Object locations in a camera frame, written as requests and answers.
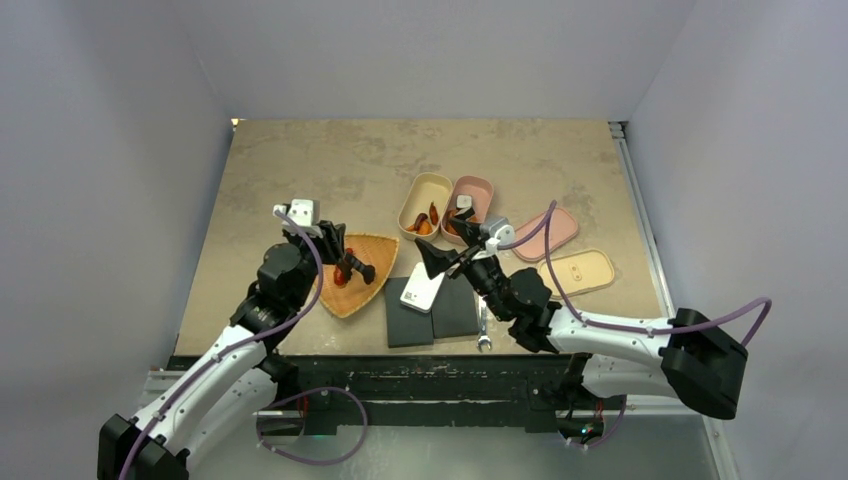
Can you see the right black foam block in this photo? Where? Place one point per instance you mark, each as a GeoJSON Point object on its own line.
{"type": "Point", "coordinates": [454, 311]}

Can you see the cream lunch box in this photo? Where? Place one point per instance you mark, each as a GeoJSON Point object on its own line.
{"type": "Point", "coordinates": [427, 189]}

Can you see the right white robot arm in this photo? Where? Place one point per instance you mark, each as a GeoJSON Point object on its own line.
{"type": "Point", "coordinates": [687, 356]}

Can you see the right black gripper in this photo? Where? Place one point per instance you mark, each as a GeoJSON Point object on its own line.
{"type": "Point", "coordinates": [437, 260]}

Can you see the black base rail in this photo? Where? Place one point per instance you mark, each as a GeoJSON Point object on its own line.
{"type": "Point", "coordinates": [516, 391]}

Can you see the white power bank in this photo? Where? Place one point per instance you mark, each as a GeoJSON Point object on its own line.
{"type": "Point", "coordinates": [420, 291]}

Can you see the woven bamboo basket tray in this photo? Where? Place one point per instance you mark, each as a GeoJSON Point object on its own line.
{"type": "Point", "coordinates": [377, 250]}

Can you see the red brown sausage piece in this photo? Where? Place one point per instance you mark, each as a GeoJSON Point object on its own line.
{"type": "Point", "coordinates": [433, 214]}

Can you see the dark red octopus tentacle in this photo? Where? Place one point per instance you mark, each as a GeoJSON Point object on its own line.
{"type": "Point", "coordinates": [420, 219]}

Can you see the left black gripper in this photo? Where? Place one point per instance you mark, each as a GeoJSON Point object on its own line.
{"type": "Point", "coordinates": [330, 243]}

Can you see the black foam block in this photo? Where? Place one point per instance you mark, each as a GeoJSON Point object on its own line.
{"type": "Point", "coordinates": [406, 327]}
{"type": "Point", "coordinates": [454, 311]}

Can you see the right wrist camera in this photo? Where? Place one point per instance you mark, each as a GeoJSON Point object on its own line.
{"type": "Point", "coordinates": [496, 232]}

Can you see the pink lunch box lid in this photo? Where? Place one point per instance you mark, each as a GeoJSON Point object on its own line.
{"type": "Point", "coordinates": [563, 228]}

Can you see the orange fried chicken piece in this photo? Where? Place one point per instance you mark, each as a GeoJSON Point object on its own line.
{"type": "Point", "coordinates": [447, 222]}

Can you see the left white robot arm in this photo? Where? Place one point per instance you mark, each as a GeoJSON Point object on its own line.
{"type": "Point", "coordinates": [240, 374]}

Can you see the silver open-end wrench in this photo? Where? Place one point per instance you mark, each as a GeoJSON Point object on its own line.
{"type": "Point", "coordinates": [483, 342]}

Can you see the cream lunch box lid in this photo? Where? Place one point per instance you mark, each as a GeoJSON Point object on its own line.
{"type": "Point", "coordinates": [584, 271]}

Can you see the sushi roll with seaweed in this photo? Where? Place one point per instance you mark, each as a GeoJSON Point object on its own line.
{"type": "Point", "coordinates": [464, 201]}

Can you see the left black foam block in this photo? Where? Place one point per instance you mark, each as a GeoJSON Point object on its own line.
{"type": "Point", "coordinates": [406, 327]}

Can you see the pink lunch box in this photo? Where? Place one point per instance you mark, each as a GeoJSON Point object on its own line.
{"type": "Point", "coordinates": [482, 192]}

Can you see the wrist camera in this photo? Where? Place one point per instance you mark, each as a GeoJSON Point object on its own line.
{"type": "Point", "coordinates": [496, 232]}
{"type": "Point", "coordinates": [304, 213]}

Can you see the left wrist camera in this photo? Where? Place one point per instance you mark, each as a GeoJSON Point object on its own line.
{"type": "Point", "coordinates": [304, 213]}

